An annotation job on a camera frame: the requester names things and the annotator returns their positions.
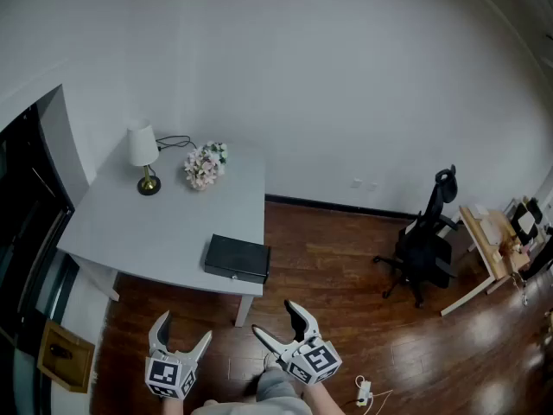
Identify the light wooden desk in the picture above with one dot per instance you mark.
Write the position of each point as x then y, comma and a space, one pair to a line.
484, 253

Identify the pink and white flower bouquet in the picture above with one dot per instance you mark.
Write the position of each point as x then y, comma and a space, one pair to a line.
205, 167

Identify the black door frame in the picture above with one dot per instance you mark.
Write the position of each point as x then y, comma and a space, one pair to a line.
26, 214

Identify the person's right shoe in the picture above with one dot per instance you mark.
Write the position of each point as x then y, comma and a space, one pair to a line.
271, 361

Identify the black office chair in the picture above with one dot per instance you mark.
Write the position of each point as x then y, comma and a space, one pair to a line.
425, 249

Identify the grey table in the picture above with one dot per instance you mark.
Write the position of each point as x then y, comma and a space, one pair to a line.
173, 231

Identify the white power strip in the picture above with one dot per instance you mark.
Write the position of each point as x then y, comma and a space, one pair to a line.
364, 391

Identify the person's right forearm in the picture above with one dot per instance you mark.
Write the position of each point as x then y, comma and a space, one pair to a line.
322, 400

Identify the black chair with white cushion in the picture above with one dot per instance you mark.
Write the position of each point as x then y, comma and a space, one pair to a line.
526, 223

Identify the white keyboard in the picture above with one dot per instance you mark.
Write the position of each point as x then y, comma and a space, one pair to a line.
491, 231

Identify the black drawer box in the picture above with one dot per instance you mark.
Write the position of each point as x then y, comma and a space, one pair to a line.
235, 255

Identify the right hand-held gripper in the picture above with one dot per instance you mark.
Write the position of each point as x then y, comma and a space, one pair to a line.
315, 359

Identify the person's left forearm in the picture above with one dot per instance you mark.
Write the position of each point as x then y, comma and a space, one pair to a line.
175, 408

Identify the open wooden box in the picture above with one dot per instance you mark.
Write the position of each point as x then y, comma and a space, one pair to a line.
75, 370

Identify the black baseboard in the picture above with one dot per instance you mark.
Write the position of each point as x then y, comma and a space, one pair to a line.
337, 206

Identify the dried brown flowers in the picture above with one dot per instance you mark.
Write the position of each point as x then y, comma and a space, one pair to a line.
512, 247

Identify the small white box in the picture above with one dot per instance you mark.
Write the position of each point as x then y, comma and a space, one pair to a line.
481, 211

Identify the person's grey shorts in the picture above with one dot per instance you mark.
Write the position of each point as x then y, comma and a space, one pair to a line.
276, 393

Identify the white shade brass table lamp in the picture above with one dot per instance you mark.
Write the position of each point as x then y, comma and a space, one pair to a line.
141, 147

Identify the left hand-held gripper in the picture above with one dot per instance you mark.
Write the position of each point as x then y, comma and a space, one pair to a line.
164, 372

